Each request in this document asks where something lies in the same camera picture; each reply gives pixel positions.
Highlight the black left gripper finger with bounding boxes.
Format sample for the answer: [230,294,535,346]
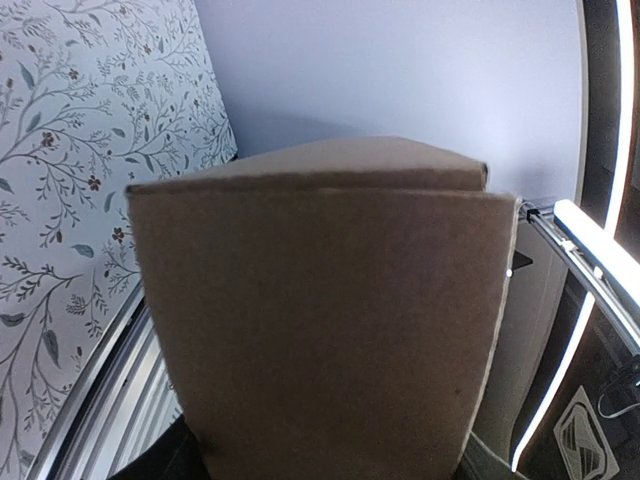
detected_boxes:
[109,417,208,480]

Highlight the brown cardboard box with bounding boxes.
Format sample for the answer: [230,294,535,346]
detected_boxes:
[126,137,519,479]

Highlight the floral patterned table mat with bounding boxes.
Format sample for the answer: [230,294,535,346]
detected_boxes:
[1,1,237,479]

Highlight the aluminium front rail frame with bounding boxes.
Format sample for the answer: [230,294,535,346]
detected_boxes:
[27,288,181,479]

